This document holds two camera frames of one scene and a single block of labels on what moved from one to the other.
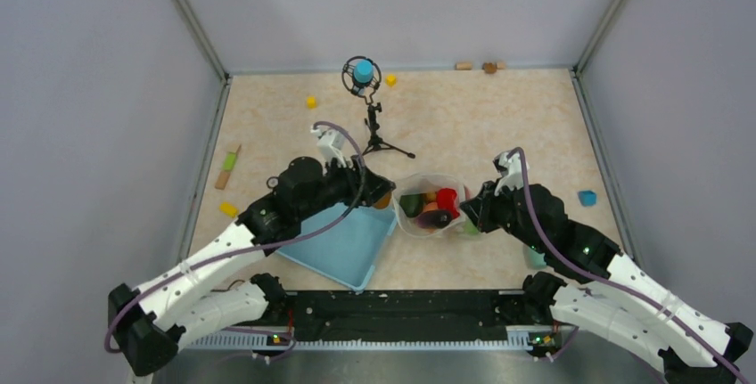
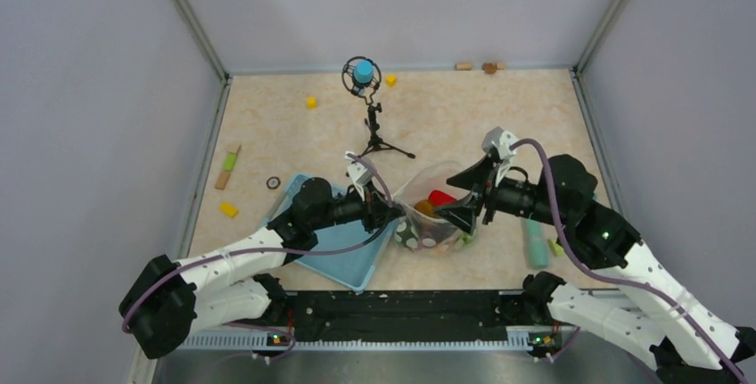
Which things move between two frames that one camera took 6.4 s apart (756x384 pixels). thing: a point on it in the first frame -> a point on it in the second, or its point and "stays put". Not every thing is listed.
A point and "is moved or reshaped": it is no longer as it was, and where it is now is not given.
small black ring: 272,182 stays put
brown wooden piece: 489,68 stays put
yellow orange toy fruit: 383,201 is moved or reshaped
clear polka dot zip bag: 429,204 is moved or reshaped
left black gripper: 351,176 -> 375,209
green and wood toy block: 228,164 stays put
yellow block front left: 229,209 stays put
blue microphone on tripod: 362,76 stays put
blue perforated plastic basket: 348,250 stays put
